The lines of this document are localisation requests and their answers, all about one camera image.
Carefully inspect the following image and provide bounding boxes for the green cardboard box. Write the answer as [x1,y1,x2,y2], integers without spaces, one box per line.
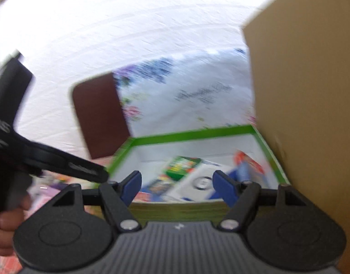
[102,124,291,224]

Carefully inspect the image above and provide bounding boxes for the plaid tablecloth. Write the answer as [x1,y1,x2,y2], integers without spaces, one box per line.
[0,168,113,274]

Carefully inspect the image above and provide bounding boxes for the green battery packet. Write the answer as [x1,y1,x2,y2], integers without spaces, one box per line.
[163,155,203,182]

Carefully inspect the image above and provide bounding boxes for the brown wooden board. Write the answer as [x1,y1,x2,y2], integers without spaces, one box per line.
[70,73,132,160]

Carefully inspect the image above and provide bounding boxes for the person's left hand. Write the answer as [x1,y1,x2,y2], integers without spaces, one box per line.
[0,193,32,259]

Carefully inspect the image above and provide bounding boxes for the white and blue device box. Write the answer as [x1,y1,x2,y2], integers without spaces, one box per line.
[169,162,222,204]

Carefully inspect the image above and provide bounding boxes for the red and blue tube box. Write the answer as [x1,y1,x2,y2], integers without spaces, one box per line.
[233,150,268,187]

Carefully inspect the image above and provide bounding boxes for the blue printed packet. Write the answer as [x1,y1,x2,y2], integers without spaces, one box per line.
[141,177,177,202]

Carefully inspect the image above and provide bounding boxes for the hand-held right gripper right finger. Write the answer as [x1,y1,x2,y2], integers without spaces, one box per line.
[213,170,310,232]

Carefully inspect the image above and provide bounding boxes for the floral plastic bag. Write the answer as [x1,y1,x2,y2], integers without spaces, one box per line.
[112,47,257,137]

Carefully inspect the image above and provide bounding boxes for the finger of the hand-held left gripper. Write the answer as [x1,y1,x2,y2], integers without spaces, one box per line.
[29,141,110,184]

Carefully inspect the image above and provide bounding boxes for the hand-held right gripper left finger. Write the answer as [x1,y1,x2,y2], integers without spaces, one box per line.
[47,170,143,233]

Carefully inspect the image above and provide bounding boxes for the brown cardboard sheet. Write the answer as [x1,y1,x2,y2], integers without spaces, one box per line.
[242,0,350,274]

